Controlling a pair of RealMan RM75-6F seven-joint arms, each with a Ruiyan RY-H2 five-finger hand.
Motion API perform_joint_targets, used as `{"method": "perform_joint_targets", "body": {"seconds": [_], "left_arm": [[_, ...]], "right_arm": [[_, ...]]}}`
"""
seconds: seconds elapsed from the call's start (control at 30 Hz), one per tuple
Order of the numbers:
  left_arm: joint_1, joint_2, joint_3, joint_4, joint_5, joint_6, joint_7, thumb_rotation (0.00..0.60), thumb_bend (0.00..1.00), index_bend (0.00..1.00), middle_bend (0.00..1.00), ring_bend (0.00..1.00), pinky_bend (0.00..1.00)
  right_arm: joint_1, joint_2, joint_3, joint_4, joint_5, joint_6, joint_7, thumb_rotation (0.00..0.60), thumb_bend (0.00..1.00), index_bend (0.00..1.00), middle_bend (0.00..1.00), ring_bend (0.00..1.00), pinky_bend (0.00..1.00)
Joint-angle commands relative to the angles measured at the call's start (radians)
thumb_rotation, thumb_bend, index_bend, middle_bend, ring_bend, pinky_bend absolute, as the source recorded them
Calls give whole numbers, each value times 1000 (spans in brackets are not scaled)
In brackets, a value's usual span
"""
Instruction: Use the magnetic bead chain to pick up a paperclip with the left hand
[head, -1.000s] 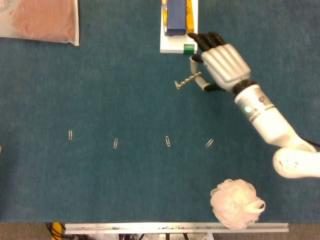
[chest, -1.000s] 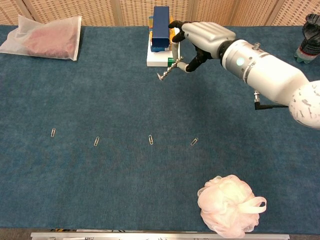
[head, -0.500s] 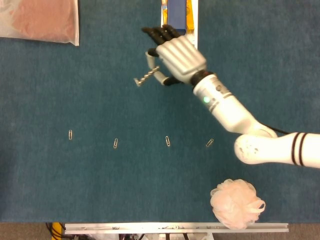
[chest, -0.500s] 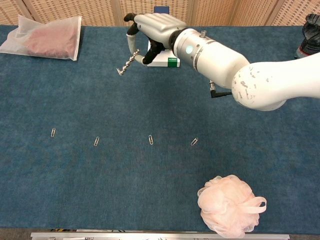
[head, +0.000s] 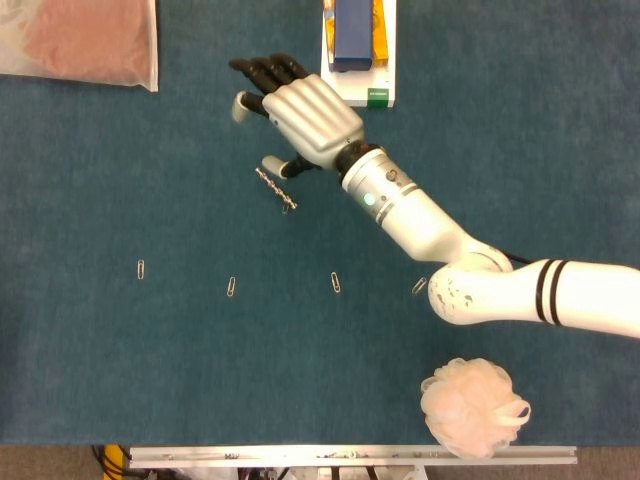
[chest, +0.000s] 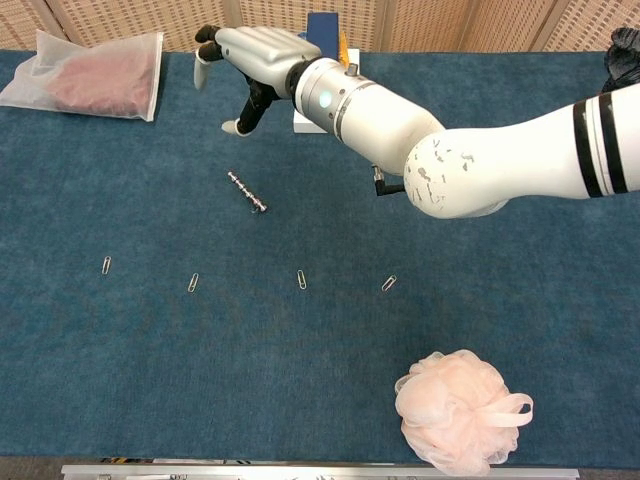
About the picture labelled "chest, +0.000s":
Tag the dark blue long box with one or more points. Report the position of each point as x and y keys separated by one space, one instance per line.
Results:
x=322 y=30

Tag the pink mesh bath pouf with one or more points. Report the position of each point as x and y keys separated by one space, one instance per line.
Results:
x=450 y=410

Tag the silver bead chain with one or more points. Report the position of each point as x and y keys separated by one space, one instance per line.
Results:
x=247 y=192

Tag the frosted bag with red cloth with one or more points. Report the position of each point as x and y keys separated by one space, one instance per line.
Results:
x=95 y=80

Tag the white box with green label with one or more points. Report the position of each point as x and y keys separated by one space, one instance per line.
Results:
x=302 y=127

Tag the aluminium profile rail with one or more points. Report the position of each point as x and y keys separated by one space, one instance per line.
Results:
x=250 y=472

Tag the wicker folding screen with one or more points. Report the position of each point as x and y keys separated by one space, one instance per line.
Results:
x=150 y=20

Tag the yellow orange box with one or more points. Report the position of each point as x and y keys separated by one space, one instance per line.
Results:
x=343 y=50

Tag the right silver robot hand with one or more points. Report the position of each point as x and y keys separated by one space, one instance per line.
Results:
x=265 y=55

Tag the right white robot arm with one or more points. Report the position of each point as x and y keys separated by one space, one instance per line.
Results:
x=450 y=165

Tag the blue felt table cloth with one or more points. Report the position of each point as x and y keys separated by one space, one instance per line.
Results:
x=300 y=350

